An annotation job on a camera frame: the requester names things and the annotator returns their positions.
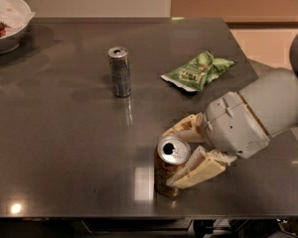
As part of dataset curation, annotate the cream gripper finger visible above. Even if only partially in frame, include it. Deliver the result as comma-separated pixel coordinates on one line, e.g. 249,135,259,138
166,146,237,189
162,113,208,143

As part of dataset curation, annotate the orange soda can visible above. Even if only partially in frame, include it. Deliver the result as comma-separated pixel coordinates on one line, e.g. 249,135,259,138
154,135,191,197

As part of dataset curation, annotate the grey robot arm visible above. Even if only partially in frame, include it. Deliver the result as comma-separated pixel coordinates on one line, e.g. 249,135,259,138
154,67,298,195

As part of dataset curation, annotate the tall silver slim can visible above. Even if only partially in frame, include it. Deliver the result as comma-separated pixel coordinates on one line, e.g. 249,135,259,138
108,47,131,97

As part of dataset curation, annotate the green chip bag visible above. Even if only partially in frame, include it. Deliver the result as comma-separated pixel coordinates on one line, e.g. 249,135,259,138
161,51,236,92

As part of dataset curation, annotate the white bowl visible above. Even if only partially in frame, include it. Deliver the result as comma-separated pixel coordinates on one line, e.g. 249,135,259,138
0,0,36,56

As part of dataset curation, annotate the white napkin in bowl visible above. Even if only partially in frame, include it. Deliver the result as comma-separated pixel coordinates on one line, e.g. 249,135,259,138
0,0,35,28

